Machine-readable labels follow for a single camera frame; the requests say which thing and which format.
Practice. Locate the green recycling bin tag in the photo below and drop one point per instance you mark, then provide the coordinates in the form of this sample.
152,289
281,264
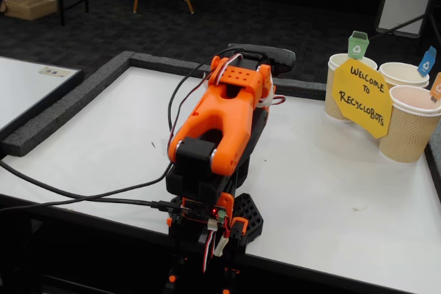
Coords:
358,46

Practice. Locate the yellow welcome sign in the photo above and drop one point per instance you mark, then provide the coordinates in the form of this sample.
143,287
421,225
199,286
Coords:
363,111

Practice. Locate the cardboard box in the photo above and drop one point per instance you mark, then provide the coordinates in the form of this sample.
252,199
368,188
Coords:
29,6

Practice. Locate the dark grey foam strip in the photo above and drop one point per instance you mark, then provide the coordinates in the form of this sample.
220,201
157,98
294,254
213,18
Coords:
435,163
165,63
69,106

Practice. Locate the paper cup with orange tag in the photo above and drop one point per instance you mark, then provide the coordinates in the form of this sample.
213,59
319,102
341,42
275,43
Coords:
410,132

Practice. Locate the blue recycling bin tag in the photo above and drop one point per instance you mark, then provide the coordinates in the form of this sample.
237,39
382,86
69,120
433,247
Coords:
426,63

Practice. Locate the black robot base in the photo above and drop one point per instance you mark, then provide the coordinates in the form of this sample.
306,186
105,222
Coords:
248,211

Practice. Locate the small paper label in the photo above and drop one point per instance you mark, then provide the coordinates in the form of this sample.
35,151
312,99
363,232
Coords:
55,72

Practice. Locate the orange and black robot arm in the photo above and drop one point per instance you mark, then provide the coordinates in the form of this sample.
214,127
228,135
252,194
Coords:
220,128

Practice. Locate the paper cup with green tag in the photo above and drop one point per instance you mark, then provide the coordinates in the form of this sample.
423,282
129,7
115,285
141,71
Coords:
329,108

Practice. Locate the white panel with black frame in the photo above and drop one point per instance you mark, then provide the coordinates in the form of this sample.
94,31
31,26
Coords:
410,1

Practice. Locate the orange recycling bin tag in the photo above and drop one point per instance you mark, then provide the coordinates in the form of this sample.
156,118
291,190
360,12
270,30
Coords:
437,89

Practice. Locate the paper cup with blue tag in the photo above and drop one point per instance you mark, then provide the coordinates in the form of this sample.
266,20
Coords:
403,73

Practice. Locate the whiteboard with black frame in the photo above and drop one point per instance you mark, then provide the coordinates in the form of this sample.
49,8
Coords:
27,84

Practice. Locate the black metal bar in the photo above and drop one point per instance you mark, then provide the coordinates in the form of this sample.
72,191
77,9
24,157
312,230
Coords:
399,27

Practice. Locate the orange controller board holder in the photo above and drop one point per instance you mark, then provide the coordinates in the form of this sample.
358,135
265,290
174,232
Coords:
225,204

